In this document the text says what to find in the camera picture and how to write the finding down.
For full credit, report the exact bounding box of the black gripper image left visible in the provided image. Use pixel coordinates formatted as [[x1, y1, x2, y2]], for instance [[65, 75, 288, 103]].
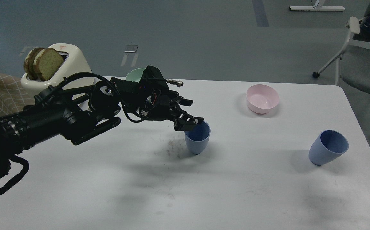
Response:
[[134, 65, 204, 131]]

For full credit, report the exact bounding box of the blue cup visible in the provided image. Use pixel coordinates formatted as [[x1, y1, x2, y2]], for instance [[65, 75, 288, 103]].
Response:
[[184, 121, 211, 155], [309, 130, 350, 165]]

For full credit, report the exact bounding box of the green bowl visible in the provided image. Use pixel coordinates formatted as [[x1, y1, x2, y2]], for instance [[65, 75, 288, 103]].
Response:
[[125, 67, 145, 82]]

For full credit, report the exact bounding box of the pink bowl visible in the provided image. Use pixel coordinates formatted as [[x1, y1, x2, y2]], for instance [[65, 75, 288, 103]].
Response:
[[246, 84, 280, 114]]

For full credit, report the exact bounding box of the cream toaster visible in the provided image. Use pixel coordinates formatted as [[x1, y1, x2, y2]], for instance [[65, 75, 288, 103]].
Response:
[[21, 43, 91, 98]]

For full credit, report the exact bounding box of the toast slice front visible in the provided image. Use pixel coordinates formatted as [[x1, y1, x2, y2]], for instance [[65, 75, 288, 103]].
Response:
[[33, 48, 64, 81]]

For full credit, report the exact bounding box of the toast slice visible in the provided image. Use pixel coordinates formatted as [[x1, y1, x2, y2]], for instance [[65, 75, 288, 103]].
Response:
[[33, 48, 64, 81], [23, 48, 45, 80]]

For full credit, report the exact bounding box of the white desk foot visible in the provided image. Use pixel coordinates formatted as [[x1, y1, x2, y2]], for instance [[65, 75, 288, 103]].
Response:
[[289, 6, 346, 12]]

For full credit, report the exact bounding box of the toast slice back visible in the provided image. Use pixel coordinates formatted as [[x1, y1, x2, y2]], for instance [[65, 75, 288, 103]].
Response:
[[23, 48, 45, 80]]

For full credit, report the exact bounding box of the beige checked cloth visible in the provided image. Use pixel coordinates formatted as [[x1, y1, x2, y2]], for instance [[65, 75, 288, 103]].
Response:
[[0, 73, 35, 116]]

